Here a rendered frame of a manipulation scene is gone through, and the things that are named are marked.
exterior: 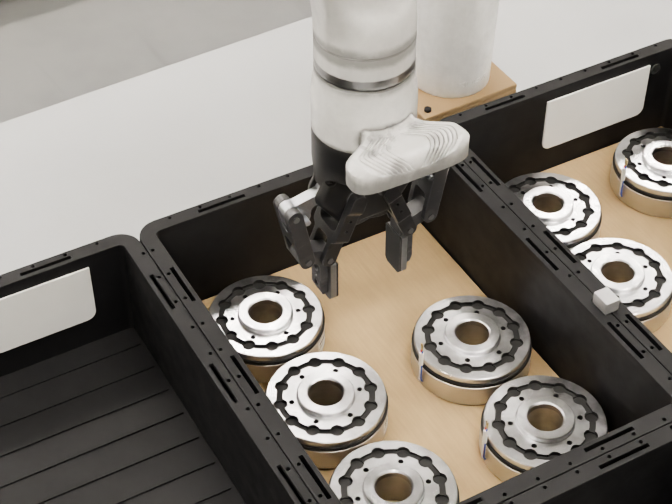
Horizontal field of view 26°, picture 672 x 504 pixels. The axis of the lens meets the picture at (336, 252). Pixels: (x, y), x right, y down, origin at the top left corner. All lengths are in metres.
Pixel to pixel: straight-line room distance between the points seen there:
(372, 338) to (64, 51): 1.91
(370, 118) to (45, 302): 0.40
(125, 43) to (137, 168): 1.45
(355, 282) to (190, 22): 1.88
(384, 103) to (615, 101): 0.54
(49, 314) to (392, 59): 0.45
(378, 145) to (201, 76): 0.86
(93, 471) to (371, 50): 0.45
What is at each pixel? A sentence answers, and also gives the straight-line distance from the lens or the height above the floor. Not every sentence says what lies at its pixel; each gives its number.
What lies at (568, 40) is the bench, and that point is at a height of 0.70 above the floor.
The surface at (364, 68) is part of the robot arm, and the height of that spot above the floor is 1.21.
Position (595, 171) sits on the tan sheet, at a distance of 1.49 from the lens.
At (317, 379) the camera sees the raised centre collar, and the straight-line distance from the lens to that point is 1.22.
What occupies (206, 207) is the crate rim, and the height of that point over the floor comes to 0.93.
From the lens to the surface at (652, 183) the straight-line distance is 1.44.
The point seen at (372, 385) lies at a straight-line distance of 1.23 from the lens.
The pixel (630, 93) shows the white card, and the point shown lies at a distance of 1.50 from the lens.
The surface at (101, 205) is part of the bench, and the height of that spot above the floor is 0.70.
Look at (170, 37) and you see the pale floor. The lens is 3.14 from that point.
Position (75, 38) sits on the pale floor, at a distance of 3.16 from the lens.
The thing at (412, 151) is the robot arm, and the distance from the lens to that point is 0.97.
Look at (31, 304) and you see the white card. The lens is 1.26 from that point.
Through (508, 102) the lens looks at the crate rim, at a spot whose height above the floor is 0.93.
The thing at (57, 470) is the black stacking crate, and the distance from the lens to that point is 1.23.
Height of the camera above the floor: 1.77
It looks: 43 degrees down
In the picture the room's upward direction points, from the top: straight up
